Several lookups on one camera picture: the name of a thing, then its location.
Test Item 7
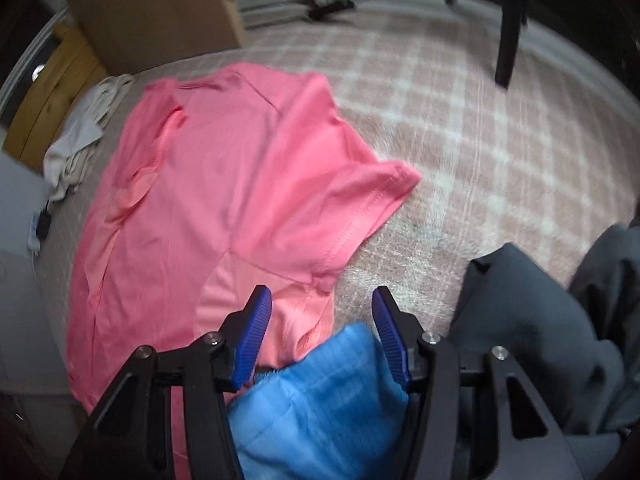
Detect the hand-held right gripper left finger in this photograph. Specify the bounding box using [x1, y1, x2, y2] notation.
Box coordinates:
[56, 284, 274, 480]

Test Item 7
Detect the pink t-shirt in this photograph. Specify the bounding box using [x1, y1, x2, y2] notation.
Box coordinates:
[65, 61, 423, 480]

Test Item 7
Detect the yellow pine board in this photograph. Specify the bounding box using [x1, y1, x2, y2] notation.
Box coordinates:
[7, 22, 108, 171]

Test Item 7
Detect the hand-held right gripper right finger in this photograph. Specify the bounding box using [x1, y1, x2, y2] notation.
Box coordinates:
[370, 285, 585, 480]

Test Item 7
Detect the light wooden board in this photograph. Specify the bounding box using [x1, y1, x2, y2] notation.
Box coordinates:
[67, 0, 246, 78]

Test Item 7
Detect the small black device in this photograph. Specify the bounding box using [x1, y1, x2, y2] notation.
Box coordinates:
[27, 200, 55, 256]

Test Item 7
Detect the black tripod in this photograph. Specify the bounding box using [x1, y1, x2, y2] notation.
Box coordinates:
[445, 0, 531, 88]

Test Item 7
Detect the blue striped garment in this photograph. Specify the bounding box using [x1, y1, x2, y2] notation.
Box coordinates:
[227, 322, 412, 480]

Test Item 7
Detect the dark grey garment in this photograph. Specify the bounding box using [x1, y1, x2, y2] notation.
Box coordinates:
[447, 220, 640, 480]

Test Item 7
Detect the beige garment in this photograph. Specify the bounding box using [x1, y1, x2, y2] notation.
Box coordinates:
[50, 74, 135, 201]

